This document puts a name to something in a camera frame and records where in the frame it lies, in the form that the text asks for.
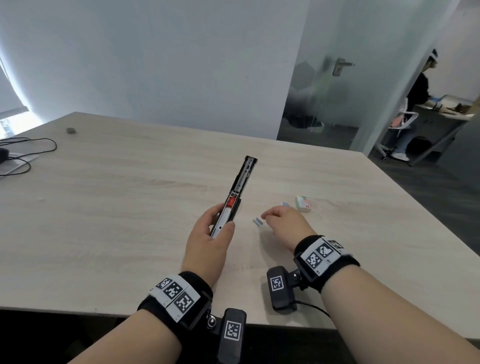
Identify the grey office desk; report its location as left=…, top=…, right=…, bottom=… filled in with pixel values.
left=408, top=94, right=476, bottom=166

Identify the pastel printed staples box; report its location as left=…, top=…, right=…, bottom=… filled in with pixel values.
left=294, top=195, right=313, bottom=214

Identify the frosted glass door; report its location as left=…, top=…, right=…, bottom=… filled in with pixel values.
left=277, top=0, right=460, bottom=155

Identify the person's left hand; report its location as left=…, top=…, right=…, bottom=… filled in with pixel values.
left=181, top=204, right=236, bottom=288

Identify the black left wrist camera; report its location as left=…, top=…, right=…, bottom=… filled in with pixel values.
left=216, top=308, right=248, bottom=364

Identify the person's right hand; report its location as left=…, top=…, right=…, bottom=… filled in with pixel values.
left=260, top=205, right=318, bottom=252

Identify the person's right forearm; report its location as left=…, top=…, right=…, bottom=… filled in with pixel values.
left=320, top=266, right=480, bottom=364

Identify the black wrist strap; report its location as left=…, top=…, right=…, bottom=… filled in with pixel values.
left=137, top=271, right=214, bottom=341
left=293, top=235, right=361, bottom=295

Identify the black right camera cable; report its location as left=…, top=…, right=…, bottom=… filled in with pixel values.
left=294, top=299, right=333, bottom=320

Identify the black bag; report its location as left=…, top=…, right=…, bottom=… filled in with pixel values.
left=406, top=136, right=433, bottom=155

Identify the metal door handle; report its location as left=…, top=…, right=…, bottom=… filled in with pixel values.
left=331, top=57, right=356, bottom=78

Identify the white window blind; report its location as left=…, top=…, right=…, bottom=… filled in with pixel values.
left=0, top=48, right=30, bottom=118

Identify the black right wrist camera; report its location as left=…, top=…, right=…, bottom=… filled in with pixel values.
left=266, top=266, right=299, bottom=316

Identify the black right wrist strap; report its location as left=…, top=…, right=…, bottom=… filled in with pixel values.
left=293, top=235, right=361, bottom=295

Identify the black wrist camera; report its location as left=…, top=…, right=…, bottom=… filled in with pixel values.
left=216, top=308, right=248, bottom=364
left=266, top=266, right=299, bottom=316

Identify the black stapler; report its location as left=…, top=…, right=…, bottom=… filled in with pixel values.
left=209, top=155, right=259, bottom=239

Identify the black left wrist strap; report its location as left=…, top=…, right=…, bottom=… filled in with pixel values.
left=137, top=271, right=214, bottom=341

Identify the person's left forearm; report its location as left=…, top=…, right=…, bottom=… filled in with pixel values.
left=67, top=309, right=184, bottom=364

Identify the thin black cable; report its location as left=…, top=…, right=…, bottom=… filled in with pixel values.
left=0, top=156, right=32, bottom=178
left=0, top=137, right=58, bottom=157

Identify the white office chair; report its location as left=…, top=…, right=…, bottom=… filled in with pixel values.
left=376, top=98, right=419, bottom=161

